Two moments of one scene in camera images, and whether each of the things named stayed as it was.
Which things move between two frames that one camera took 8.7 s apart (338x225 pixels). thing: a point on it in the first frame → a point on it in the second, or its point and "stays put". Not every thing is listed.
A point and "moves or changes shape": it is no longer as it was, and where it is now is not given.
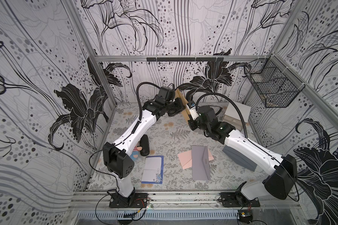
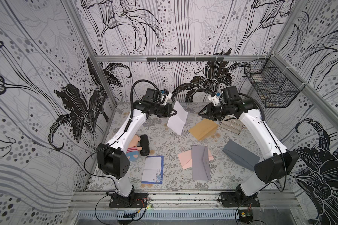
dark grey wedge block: [240, 158] stays put
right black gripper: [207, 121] → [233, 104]
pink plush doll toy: [134, 154] stays put
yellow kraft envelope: [185, 113] moves or changes shape
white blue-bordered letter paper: [153, 170] stays put
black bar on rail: [186, 59] stays put
